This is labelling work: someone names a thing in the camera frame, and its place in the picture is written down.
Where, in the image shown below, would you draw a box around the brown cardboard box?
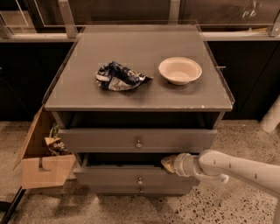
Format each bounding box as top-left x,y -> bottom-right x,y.
14,107 -> 76,189

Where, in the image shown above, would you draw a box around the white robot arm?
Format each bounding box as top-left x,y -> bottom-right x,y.
161,150 -> 280,224

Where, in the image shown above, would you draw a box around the white paper bowl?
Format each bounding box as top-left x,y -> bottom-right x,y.
158,57 -> 202,85

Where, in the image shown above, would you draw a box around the grey top drawer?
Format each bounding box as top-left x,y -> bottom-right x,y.
59,128 -> 217,153

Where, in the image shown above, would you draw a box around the grey drawer cabinet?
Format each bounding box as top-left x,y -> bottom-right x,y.
44,24 -> 234,195

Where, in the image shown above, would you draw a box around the grey bottom drawer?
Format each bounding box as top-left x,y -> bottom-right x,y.
91,185 -> 192,195

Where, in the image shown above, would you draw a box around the crumpled blue chip bag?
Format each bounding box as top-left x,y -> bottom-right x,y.
95,61 -> 153,91

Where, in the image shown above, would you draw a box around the snack packets in box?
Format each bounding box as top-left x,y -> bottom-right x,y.
45,122 -> 70,156

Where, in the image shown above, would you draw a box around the white cylindrical post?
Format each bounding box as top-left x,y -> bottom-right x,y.
260,95 -> 280,132

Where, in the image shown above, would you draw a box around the grey drawer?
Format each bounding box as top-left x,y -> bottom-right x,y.
59,128 -> 217,153
73,153 -> 198,188
91,185 -> 192,195

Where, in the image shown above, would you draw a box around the black metal stand leg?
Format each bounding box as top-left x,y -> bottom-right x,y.
0,186 -> 25,224

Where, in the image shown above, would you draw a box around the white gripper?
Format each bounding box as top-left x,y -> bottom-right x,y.
161,153 -> 201,177

